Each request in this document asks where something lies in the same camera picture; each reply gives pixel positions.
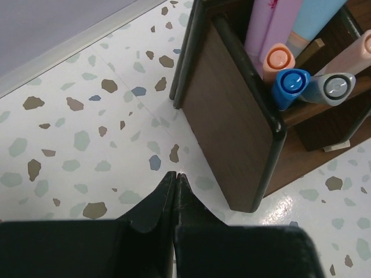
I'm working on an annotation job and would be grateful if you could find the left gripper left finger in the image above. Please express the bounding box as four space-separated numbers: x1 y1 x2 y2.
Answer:
1 171 177 277

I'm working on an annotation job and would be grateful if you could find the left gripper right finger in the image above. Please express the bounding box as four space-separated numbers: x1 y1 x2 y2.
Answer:
174 174 324 277

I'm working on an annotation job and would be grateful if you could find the blue tip white pen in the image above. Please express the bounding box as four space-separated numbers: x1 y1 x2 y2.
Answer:
271 68 311 111

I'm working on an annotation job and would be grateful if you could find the orange tip white pen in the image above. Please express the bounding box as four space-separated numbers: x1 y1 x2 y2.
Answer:
263 43 296 85

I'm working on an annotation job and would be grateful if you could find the pink purple highlighter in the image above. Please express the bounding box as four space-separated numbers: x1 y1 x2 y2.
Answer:
244 0 303 63

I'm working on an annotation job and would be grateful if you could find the beige eraser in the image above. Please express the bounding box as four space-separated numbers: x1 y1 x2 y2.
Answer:
315 30 370 76

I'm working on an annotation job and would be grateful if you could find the blue cap grey highlighter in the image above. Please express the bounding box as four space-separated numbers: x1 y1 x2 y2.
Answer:
286 0 347 58

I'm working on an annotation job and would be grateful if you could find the brown wooden desk organizer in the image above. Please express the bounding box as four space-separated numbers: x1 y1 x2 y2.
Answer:
170 1 370 213

